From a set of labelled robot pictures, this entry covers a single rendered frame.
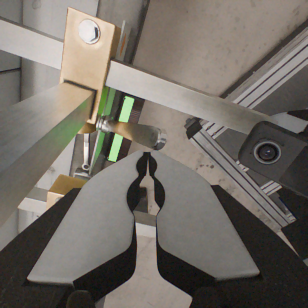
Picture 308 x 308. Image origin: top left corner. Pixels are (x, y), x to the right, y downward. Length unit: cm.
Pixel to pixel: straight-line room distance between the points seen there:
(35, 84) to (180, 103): 39
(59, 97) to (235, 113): 21
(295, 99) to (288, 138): 94
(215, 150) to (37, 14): 87
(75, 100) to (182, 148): 110
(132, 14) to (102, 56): 18
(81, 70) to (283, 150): 22
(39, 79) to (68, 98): 35
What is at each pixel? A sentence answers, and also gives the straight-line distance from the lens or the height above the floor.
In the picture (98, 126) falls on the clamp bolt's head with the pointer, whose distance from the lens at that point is 29.
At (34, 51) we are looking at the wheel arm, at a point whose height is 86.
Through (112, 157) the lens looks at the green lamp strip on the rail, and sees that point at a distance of 48.
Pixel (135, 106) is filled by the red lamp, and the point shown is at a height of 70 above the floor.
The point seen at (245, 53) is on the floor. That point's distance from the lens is 122.
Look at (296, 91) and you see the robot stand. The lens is 113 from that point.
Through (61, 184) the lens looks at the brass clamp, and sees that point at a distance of 37.
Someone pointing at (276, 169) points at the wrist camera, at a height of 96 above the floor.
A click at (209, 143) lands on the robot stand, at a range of 103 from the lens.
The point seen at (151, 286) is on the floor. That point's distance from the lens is 247.
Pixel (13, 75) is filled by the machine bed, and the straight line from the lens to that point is 56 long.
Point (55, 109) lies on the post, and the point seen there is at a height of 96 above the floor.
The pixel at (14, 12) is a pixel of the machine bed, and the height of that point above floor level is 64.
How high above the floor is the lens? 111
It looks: 61 degrees down
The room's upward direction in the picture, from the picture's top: 178 degrees clockwise
